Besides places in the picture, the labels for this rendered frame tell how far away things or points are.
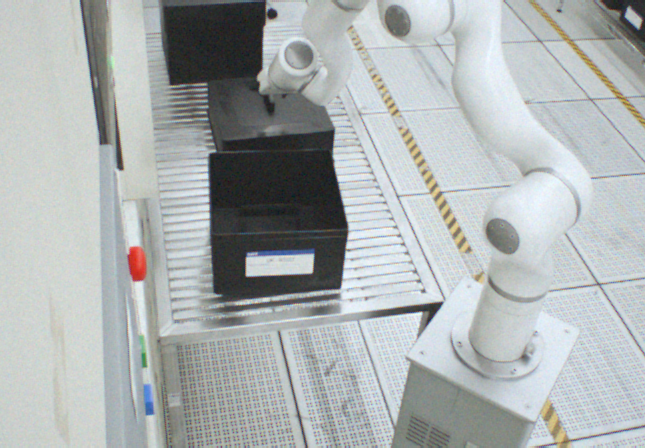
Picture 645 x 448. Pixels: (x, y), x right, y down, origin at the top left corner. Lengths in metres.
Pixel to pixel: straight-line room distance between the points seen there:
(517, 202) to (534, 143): 0.12
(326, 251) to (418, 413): 0.40
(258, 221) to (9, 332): 1.59
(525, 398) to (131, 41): 1.01
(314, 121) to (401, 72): 2.03
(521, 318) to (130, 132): 0.85
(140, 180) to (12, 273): 1.45
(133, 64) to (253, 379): 1.24
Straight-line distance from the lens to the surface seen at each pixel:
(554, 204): 1.32
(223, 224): 1.79
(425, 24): 1.27
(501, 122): 1.32
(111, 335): 0.53
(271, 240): 1.54
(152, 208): 1.86
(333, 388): 2.45
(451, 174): 3.31
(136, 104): 1.58
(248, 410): 2.39
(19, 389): 0.23
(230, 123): 1.95
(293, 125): 1.95
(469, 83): 1.32
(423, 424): 1.70
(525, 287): 1.43
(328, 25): 1.52
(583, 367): 2.70
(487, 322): 1.52
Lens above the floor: 1.96
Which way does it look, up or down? 42 degrees down
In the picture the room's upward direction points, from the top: 5 degrees clockwise
